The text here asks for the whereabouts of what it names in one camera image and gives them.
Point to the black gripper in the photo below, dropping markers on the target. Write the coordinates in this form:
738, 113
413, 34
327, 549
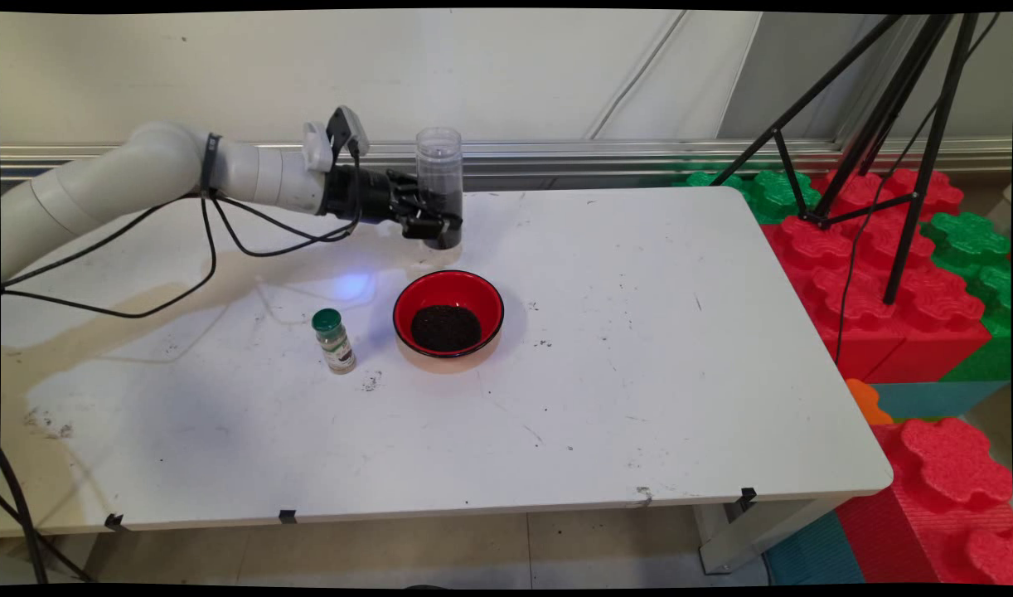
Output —
357, 195

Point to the clear plastic jar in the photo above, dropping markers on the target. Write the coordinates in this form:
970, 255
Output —
438, 162

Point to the black grains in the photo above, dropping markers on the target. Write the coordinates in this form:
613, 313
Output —
446, 327

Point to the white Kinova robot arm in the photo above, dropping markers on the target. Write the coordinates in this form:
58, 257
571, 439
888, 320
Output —
125, 178

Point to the red bowl with black rim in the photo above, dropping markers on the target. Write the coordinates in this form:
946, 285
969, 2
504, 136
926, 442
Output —
448, 286

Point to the spice bottle with green lid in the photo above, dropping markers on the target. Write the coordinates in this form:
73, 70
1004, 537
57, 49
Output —
336, 344

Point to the green foam block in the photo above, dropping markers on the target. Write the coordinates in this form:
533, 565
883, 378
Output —
772, 195
966, 240

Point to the large red foam block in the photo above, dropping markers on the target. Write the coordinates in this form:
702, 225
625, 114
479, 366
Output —
855, 282

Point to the white table leg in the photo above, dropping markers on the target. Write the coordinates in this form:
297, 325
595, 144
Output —
747, 539

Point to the orange foam piece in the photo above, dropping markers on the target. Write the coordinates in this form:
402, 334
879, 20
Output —
867, 402

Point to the black tripod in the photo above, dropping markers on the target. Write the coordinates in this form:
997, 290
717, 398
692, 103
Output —
921, 166

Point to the teal foam floor mat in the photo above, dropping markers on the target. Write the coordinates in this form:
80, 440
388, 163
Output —
813, 551

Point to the teal foam block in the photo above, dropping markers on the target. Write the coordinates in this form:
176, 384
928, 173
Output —
929, 398

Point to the red foam block with knobs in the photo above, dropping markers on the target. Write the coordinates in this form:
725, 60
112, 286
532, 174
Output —
946, 489

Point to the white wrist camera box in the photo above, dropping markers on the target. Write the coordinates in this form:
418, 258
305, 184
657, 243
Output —
336, 137

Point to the aluminium wall rail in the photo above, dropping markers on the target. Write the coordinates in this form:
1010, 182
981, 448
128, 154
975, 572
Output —
598, 157

